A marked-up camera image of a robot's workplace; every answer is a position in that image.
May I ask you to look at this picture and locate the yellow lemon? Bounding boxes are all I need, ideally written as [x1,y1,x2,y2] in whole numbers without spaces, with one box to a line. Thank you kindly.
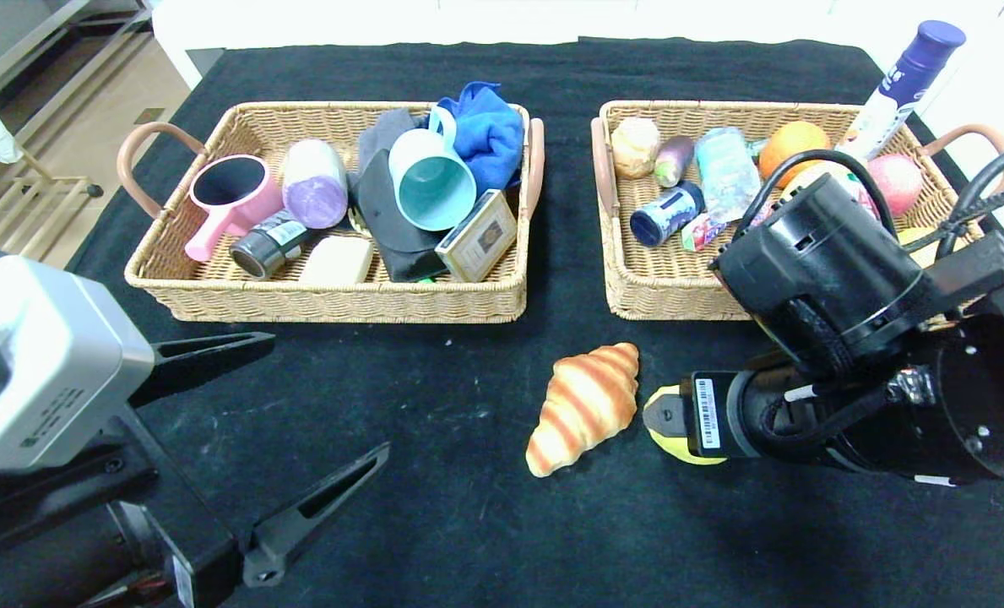
[643,384,729,466]

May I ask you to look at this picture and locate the yellow mango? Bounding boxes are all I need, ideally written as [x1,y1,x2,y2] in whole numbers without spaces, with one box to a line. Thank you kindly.
[897,226,969,256]

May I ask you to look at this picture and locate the yellow banana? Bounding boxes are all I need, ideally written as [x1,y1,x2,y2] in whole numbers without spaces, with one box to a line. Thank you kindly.
[782,162,855,202]

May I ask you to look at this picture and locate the teal plastic cup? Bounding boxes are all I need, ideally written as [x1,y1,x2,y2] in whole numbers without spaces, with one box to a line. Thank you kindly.
[388,106,478,231]

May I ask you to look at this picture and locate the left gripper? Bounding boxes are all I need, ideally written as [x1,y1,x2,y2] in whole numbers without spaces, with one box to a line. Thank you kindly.
[0,331,391,608]

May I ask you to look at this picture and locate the toy burger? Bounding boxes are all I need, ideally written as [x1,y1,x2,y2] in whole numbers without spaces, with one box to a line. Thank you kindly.
[611,117,663,180]

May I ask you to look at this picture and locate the red white candy pack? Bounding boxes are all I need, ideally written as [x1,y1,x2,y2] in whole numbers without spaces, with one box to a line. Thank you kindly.
[681,213,726,252]

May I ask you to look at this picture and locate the wicker basket brown handles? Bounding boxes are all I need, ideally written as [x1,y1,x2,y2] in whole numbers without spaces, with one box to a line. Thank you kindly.
[117,101,546,325]
[590,100,1004,325]

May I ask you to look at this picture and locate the white soap bar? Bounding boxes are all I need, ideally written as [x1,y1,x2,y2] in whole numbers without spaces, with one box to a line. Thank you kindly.
[299,235,376,285]

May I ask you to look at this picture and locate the black camera cable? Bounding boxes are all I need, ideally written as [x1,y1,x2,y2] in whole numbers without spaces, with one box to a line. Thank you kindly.
[734,149,899,247]

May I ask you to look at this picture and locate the black cosmetic tube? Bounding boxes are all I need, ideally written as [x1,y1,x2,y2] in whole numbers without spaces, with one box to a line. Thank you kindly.
[230,211,317,280]

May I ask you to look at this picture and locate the purple eggplant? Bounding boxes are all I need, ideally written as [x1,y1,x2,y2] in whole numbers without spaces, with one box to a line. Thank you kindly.
[654,135,698,188]

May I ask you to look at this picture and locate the pink mug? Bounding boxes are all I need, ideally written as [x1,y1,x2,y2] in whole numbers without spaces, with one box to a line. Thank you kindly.
[185,155,285,263]

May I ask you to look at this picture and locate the red peach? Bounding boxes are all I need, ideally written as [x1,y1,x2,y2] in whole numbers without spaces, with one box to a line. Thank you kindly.
[866,154,923,218]

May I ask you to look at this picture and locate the white spray bottle purple cap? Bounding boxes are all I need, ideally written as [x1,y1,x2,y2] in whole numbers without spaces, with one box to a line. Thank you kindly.
[835,21,967,161]

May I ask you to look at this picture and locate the grey cloth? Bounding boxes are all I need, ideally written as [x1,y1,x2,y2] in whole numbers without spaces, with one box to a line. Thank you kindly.
[358,109,422,174]

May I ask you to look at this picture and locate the blue can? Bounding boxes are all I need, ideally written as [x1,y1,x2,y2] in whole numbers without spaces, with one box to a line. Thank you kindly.
[630,182,707,248]

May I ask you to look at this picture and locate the beige wheeled rack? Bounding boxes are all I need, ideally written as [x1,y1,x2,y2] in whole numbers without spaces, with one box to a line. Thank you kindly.
[0,150,107,263]

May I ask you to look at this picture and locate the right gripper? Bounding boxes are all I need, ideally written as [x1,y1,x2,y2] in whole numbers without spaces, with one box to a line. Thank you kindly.
[642,370,763,459]

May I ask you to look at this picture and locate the beige shelf frame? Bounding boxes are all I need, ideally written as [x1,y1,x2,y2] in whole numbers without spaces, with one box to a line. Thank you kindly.
[0,0,158,106]

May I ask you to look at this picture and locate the clear water bottle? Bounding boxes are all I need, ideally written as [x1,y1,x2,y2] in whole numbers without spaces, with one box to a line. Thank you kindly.
[694,128,764,225]

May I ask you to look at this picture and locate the black glasses case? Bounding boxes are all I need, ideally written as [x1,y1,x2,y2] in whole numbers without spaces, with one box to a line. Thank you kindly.
[348,150,448,284]

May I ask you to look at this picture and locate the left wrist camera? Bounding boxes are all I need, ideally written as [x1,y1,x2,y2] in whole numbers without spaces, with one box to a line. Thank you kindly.
[0,256,156,474]

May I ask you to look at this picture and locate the black braided cable white tag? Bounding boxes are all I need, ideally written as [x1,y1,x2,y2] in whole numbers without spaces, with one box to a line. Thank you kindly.
[900,139,1004,264]

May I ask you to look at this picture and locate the blue cloth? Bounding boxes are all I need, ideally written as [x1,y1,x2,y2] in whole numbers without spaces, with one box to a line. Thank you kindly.
[434,82,526,199]

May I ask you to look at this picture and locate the purple garbage bag roll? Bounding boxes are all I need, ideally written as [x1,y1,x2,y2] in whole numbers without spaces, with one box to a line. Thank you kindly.
[282,138,349,230]

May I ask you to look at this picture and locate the playing card box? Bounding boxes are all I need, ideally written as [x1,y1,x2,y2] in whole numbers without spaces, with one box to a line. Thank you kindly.
[434,189,518,283]

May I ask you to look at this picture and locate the croissant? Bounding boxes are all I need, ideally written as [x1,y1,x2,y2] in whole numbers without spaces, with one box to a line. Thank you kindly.
[525,342,640,479]

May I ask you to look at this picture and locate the orange fruit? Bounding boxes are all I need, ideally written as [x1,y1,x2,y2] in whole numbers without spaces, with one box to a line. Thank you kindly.
[758,122,830,182]

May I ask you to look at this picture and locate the black table cloth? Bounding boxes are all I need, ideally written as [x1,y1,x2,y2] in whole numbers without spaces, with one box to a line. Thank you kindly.
[0,38,1004,608]

